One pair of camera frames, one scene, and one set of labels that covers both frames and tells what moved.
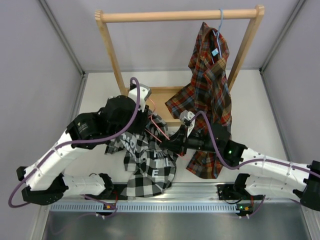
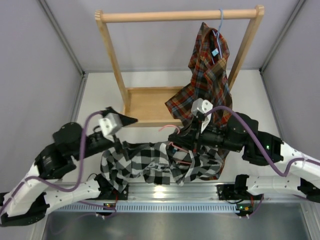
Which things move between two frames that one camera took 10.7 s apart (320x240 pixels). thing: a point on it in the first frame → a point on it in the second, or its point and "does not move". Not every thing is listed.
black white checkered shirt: x=153 y=167 → x=158 y=163
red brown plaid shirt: x=208 y=91 does not move
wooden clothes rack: x=155 y=98 does not move
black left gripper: x=143 y=121 → x=129 y=149
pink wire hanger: x=156 y=124 → x=171 y=143
